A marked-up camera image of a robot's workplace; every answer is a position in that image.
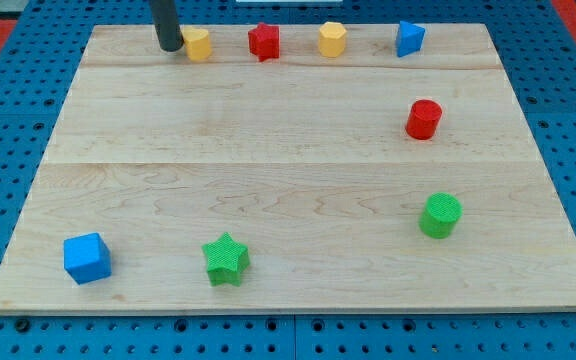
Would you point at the yellow heart block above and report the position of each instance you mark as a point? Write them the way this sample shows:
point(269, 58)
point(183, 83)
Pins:
point(197, 42)

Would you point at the light wooden board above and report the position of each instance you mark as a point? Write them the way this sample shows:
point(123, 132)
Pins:
point(306, 161)

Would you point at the green star block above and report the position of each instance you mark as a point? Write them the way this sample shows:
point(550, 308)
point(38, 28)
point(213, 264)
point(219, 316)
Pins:
point(226, 260)

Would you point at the red star block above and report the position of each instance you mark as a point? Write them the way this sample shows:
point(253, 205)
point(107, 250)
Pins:
point(264, 41)

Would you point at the red cylinder block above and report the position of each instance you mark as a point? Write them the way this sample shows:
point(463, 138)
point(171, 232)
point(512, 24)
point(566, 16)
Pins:
point(423, 119)

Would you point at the yellow hexagon block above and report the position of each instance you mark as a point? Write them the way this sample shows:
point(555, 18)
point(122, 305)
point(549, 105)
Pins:
point(332, 39)

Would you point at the green cylinder block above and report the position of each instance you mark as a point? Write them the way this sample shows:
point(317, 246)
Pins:
point(441, 213)

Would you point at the blue triangle block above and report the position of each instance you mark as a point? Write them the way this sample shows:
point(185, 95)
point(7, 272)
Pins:
point(409, 38)

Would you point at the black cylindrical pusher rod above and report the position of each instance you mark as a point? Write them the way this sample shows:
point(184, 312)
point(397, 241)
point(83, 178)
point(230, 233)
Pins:
point(166, 24)

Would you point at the blue cube block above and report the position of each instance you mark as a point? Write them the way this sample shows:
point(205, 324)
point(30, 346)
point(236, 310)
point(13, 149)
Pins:
point(86, 258)

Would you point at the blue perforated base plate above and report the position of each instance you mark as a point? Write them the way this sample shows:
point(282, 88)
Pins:
point(37, 64)

